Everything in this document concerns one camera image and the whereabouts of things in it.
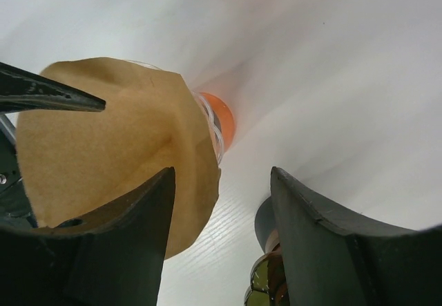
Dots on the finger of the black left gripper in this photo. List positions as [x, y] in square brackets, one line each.
[25, 91]

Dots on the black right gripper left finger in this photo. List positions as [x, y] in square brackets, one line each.
[113, 255]

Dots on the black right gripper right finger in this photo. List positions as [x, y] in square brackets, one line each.
[335, 256]

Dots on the green glass coffee dripper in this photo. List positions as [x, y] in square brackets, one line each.
[268, 285]

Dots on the clear glass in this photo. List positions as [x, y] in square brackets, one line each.
[213, 123]

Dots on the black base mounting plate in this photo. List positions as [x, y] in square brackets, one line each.
[15, 206]

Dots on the orange liquid glass beaker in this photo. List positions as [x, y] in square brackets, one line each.
[224, 119]

